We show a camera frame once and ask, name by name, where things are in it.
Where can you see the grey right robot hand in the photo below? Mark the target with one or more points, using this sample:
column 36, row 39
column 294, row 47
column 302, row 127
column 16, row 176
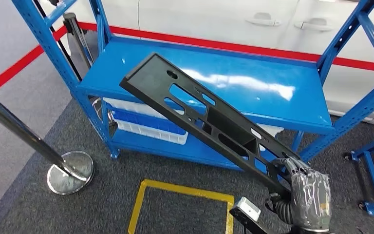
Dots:
column 312, row 200

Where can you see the long black plastic part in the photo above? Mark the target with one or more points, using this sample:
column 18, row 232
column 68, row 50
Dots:
column 151, row 77

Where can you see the blue metal shelf rack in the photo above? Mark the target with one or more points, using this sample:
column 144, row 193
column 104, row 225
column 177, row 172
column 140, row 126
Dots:
column 238, row 64

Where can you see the small blue metal rack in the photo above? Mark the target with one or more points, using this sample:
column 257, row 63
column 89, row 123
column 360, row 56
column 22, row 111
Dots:
column 372, row 181

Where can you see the white car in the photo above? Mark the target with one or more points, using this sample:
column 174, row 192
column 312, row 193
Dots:
column 206, row 19

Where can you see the red barrier belt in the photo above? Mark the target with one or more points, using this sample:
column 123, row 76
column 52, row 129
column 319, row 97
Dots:
column 12, row 69

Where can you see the chrome stanchion post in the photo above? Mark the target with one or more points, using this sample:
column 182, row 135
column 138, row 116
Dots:
column 71, row 172

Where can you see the black-topped stanchion post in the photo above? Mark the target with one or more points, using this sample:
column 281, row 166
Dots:
column 77, row 35

